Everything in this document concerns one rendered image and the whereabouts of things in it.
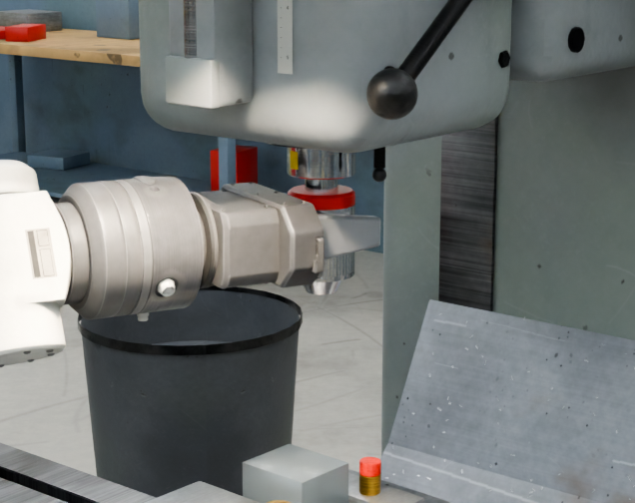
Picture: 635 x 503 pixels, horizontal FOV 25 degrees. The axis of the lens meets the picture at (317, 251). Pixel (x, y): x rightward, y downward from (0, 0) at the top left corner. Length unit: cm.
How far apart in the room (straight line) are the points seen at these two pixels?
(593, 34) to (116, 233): 37
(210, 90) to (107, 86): 649
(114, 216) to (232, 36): 13
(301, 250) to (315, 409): 345
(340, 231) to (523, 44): 18
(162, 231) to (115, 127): 646
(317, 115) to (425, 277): 57
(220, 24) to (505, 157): 53
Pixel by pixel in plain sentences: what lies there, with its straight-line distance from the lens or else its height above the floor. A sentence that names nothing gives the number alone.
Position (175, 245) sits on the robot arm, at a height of 125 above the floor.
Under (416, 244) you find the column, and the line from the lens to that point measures 143.
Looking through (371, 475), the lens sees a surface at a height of 105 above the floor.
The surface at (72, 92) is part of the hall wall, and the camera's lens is 758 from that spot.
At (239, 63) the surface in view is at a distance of 90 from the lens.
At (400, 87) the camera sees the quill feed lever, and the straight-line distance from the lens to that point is 84.
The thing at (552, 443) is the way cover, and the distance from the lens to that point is 133.
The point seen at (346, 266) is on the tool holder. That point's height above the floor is 122.
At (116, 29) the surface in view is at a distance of 683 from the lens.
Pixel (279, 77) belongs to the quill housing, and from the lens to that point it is 90.
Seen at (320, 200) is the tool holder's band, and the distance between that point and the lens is 99.
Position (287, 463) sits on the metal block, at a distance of 108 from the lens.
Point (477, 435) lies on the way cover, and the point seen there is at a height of 98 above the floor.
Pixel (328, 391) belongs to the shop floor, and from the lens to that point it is 454.
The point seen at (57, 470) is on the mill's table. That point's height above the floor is 93.
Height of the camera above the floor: 146
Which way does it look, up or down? 13 degrees down
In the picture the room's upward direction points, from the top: straight up
